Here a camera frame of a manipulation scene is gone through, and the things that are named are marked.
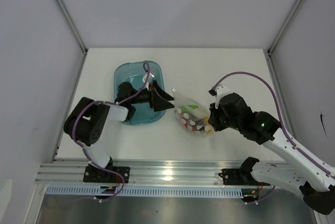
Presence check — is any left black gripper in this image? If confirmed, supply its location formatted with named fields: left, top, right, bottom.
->
left=129, top=80, right=174, bottom=111

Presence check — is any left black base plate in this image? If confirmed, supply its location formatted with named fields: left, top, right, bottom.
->
left=83, top=164, right=130, bottom=184

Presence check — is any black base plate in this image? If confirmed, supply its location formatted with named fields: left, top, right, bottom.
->
left=83, top=164, right=130, bottom=184
left=218, top=168, right=270, bottom=186

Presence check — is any aluminium mounting rail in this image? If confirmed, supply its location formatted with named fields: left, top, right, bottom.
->
left=35, top=159, right=242, bottom=187

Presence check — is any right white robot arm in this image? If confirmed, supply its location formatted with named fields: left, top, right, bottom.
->
left=209, top=91, right=334, bottom=215

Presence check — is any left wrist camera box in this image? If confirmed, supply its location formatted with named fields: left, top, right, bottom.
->
left=142, top=72, right=155, bottom=84

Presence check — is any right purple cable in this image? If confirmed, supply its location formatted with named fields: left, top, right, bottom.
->
left=211, top=71, right=332, bottom=204

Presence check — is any blue plastic tray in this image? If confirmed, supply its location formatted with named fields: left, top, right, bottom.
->
left=114, top=61, right=165, bottom=126

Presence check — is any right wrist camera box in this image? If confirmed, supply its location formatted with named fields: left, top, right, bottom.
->
left=209, top=84, right=231, bottom=109

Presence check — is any yellow orange fruit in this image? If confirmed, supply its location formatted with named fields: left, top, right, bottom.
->
left=203, top=117, right=214, bottom=134

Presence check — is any white slotted cable duct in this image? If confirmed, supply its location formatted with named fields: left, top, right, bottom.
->
left=46, top=185, right=245, bottom=198

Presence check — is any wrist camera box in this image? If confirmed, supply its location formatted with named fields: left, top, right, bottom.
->
left=142, top=72, right=155, bottom=84
left=209, top=84, right=231, bottom=109

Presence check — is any purple eggplant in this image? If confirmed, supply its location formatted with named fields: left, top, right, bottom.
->
left=181, top=113, right=204, bottom=131

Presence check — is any purple cable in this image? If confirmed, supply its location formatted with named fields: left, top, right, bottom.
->
left=72, top=61, right=155, bottom=204
left=211, top=71, right=332, bottom=204

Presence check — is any light green chayote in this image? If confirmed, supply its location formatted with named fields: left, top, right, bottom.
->
left=177, top=105, right=199, bottom=113

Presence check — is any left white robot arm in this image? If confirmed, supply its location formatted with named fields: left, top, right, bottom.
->
left=63, top=80, right=174, bottom=182

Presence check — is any right aluminium frame post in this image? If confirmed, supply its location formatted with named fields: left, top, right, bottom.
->
left=267, top=0, right=306, bottom=57

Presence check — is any clear zip top bag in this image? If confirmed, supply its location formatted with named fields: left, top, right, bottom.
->
left=172, top=89, right=214, bottom=135

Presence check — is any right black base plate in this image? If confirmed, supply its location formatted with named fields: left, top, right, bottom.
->
left=218, top=168, right=270, bottom=186

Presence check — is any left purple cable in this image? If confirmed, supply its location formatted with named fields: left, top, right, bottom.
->
left=72, top=61, right=155, bottom=204

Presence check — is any left aluminium frame post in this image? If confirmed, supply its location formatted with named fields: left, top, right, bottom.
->
left=54, top=0, right=88, bottom=55

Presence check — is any aluminium frame post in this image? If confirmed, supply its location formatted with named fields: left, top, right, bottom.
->
left=54, top=0, right=88, bottom=55
left=267, top=0, right=306, bottom=57

